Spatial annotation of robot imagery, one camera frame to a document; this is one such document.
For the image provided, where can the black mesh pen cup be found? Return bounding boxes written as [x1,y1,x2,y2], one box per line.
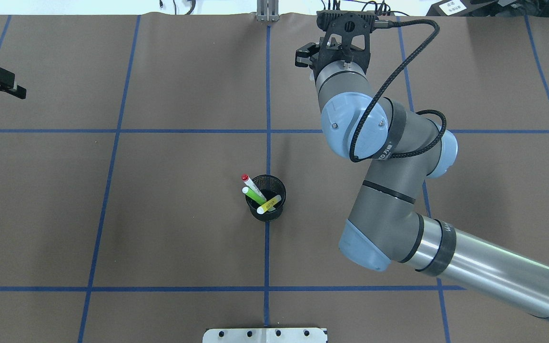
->
[244,174,287,222]

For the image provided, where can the red capped white marker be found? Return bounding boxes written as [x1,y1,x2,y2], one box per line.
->
[241,174,257,191]

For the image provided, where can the brown paper table cover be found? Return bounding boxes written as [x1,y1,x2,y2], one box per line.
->
[0,13,549,343]

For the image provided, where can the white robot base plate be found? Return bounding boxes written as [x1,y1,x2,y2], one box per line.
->
[202,327,329,343]

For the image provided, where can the yellow highlighter pen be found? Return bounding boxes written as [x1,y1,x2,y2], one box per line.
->
[256,195,282,215]

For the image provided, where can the green highlighter pen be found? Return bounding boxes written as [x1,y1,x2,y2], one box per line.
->
[242,186,267,205]

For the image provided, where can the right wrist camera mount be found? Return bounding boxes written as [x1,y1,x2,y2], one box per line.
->
[316,10,378,70]

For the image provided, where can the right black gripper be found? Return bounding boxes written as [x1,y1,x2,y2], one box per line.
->
[295,37,333,72]

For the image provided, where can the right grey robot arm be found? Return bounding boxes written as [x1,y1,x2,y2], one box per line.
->
[295,43,549,322]

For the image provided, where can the black device with label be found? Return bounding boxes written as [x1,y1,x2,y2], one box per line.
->
[426,0,482,17]

